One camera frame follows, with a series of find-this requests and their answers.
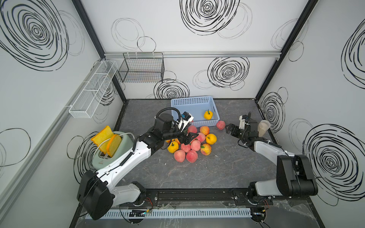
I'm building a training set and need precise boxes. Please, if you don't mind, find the light blue plastic basket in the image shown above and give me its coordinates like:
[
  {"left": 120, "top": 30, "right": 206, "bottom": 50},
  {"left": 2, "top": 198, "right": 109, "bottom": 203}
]
[{"left": 171, "top": 96, "right": 220, "bottom": 128}]

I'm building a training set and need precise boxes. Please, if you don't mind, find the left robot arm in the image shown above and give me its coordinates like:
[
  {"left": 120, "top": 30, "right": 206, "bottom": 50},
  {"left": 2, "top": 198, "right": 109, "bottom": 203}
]
[{"left": 77, "top": 108, "right": 198, "bottom": 220}]

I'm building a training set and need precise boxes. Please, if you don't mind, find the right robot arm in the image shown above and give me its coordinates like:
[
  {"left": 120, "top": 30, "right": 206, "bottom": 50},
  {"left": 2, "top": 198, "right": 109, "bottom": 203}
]
[{"left": 225, "top": 120, "right": 318, "bottom": 200}]

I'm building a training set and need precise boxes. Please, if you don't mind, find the pink peach top middle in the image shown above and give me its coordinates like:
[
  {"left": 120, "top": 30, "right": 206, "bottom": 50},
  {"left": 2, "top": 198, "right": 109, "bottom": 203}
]
[{"left": 187, "top": 125, "right": 197, "bottom": 133}]

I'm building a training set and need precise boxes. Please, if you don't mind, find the pink peach lower centre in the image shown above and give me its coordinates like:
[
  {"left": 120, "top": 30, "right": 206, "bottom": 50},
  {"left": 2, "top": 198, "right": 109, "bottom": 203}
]
[{"left": 181, "top": 143, "right": 191, "bottom": 153}]

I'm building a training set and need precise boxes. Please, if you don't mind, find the orange peach top right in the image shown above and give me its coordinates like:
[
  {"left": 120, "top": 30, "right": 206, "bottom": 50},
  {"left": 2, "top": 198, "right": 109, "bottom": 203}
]
[{"left": 200, "top": 126, "right": 210, "bottom": 135}]

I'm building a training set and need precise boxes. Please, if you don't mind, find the pink peach bottom left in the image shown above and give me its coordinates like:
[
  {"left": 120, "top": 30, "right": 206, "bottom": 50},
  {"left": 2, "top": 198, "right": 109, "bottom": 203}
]
[{"left": 174, "top": 150, "right": 186, "bottom": 162}]

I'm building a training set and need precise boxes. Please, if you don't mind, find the pink peach bottom right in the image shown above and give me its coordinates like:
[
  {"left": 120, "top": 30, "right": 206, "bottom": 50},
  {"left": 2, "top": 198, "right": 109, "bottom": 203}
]
[{"left": 186, "top": 150, "right": 198, "bottom": 163}]

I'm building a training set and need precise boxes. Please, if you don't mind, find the frosted plastic cup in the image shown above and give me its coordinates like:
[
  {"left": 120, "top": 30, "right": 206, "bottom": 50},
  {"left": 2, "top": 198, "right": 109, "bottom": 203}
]
[{"left": 258, "top": 120, "right": 271, "bottom": 137}]

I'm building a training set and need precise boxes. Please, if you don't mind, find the yellow toast slice front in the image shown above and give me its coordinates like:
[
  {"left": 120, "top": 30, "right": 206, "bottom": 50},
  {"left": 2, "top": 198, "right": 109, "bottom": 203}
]
[{"left": 106, "top": 135, "right": 122, "bottom": 157}]

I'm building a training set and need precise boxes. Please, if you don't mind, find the yellow toast slice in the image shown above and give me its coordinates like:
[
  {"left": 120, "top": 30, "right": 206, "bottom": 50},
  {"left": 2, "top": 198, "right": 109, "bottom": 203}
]
[
  {"left": 91, "top": 125, "right": 114, "bottom": 147},
  {"left": 106, "top": 135, "right": 122, "bottom": 157}
]

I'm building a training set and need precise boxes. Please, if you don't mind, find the yellow toast slice rear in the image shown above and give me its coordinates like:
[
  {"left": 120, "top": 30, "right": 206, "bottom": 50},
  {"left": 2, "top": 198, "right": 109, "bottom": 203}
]
[{"left": 91, "top": 125, "right": 114, "bottom": 147}]

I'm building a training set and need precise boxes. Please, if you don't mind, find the mint green toaster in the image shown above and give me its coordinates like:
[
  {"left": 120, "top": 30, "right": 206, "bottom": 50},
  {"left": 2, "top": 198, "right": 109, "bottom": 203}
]
[{"left": 92, "top": 131, "right": 135, "bottom": 170}]

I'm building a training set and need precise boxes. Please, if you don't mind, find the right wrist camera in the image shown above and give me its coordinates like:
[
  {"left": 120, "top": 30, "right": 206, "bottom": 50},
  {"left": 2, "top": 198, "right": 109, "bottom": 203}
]
[{"left": 239, "top": 115, "right": 248, "bottom": 130}]

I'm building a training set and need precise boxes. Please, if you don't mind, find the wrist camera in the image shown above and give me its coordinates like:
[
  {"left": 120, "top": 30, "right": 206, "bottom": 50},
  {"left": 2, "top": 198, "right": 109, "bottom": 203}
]
[
  {"left": 239, "top": 115, "right": 248, "bottom": 130},
  {"left": 178, "top": 112, "right": 194, "bottom": 132}
]

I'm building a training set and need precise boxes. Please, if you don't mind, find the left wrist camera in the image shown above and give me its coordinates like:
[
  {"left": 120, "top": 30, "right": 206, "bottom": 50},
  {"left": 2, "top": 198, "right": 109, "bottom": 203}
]
[{"left": 178, "top": 112, "right": 194, "bottom": 132}]

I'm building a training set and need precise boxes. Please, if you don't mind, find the grey slotted cable duct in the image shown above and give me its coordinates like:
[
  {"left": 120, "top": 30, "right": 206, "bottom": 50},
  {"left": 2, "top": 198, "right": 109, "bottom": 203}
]
[{"left": 101, "top": 208, "right": 252, "bottom": 219}]

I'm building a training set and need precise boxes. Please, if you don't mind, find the black wire wall basket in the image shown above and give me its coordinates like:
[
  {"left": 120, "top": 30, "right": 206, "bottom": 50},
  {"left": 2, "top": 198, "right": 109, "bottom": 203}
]
[{"left": 118, "top": 52, "right": 164, "bottom": 83}]

